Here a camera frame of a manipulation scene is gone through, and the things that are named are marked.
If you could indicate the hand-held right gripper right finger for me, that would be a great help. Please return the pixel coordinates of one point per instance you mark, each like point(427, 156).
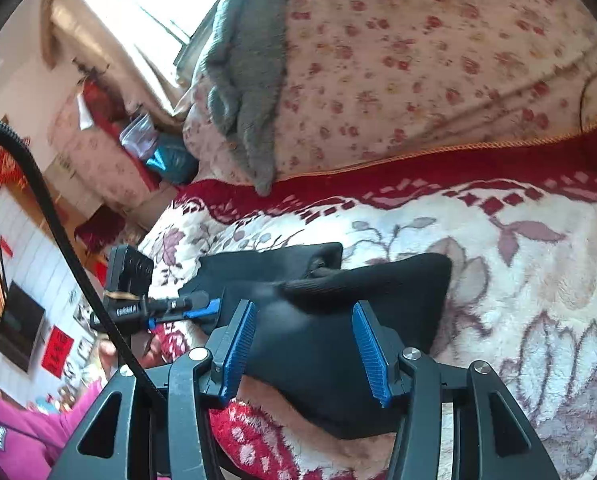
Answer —
point(373, 355)

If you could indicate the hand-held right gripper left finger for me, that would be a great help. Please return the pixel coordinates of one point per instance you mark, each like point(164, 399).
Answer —
point(236, 345)

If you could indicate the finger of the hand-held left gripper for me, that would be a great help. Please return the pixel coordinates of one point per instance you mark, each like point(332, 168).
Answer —
point(178, 305)

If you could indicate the black pants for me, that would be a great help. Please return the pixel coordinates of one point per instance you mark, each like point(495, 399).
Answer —
point(308, 360)

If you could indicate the person's left forearm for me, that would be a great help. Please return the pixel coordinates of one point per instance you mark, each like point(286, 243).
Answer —
point(18, 435)

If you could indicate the person's left hand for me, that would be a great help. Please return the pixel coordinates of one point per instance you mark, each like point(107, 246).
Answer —
point(107, 355)

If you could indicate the floral covered sofa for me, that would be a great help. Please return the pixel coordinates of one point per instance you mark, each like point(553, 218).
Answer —
point(103, 160)

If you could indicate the teal bag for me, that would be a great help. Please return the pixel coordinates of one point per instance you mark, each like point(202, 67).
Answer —
point(171, 160)

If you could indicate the black television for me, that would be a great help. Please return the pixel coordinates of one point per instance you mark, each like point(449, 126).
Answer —
point(21, 327)

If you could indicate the clear plastic bag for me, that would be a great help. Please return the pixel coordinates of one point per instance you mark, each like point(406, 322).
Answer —
point(138, 135)

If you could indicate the red knot decoration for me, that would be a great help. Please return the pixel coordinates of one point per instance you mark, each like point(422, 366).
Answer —
point(11, 172)

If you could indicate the pink floral pillow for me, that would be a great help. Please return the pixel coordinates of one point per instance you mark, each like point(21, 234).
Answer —
point(203, 135)

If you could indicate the red and white plush blanket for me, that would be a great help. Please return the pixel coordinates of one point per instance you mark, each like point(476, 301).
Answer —
point(503, 270)

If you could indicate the beige curtain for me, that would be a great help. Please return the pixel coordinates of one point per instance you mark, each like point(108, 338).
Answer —
point(118, 50)

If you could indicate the grey fleece blanket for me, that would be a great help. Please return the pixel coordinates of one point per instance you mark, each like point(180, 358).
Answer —
point(248, 85)

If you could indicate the floral bed sheet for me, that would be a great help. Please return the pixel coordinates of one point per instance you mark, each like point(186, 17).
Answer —
point(403, 60)

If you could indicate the red wall poster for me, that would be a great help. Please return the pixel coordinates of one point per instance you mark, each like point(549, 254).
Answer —
point(58, 352)

